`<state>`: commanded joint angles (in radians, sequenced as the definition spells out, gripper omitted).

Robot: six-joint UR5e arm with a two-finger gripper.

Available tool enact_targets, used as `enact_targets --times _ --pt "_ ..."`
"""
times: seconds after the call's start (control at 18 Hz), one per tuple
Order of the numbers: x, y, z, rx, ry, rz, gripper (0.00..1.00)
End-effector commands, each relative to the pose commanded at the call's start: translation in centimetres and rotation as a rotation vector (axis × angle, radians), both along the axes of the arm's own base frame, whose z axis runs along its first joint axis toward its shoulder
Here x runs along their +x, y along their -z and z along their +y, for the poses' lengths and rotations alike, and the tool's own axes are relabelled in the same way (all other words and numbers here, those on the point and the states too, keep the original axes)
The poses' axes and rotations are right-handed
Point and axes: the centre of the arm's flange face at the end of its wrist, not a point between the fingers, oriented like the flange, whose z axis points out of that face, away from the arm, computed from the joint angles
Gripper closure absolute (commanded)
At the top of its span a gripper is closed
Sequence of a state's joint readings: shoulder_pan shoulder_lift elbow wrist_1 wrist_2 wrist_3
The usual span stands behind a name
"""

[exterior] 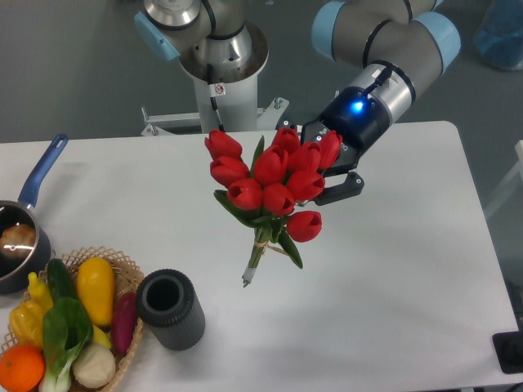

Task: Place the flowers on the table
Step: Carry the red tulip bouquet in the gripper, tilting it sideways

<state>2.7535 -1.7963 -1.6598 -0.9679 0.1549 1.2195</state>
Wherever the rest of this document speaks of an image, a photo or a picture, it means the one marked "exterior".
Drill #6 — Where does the blue translucent container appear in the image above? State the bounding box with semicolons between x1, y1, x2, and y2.
473;1;522;71

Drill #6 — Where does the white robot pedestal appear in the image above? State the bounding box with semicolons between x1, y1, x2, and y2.
141;75;289;136

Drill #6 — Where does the green bok choy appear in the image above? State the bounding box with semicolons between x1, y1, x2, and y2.
38;297;93;391

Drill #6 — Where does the black device at edge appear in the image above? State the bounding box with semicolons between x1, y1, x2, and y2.
492;332;522;374

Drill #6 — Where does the purple eggplant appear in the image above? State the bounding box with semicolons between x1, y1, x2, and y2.
111;292;138;354

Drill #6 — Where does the orange fruit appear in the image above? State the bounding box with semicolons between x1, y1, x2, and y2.
1;345;45;392

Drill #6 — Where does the blue handled saucepan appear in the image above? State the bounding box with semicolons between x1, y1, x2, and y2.
1;134;69;295

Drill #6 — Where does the yellow bell pepper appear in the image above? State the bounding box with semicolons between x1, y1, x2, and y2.
9;301;44;348

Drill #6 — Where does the beige round bun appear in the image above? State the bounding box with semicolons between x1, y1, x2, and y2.
73;344;116;389

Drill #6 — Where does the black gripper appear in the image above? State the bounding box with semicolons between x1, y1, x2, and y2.
278;87;391;206

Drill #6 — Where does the yellow banana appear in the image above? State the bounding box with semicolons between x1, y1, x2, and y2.
92;325;112;350

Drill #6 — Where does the brown bread in pan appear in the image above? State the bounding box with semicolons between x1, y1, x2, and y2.
1;224;36;259

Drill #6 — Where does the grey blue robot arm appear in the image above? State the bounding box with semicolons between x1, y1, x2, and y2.
134;1;461;205

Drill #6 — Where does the red tulip bouquet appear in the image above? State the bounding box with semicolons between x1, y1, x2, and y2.
204;127;342;286

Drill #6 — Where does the woven wicker basket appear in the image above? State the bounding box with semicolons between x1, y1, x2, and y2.
1;247;144;391

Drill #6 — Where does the yellow squash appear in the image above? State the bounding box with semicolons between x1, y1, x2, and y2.
77;257;115;328

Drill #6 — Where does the dark grey ribbed vase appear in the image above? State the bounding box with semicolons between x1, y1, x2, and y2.
136;269;206;351

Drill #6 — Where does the dark green cucumber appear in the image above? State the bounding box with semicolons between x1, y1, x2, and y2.
46;258;78;303

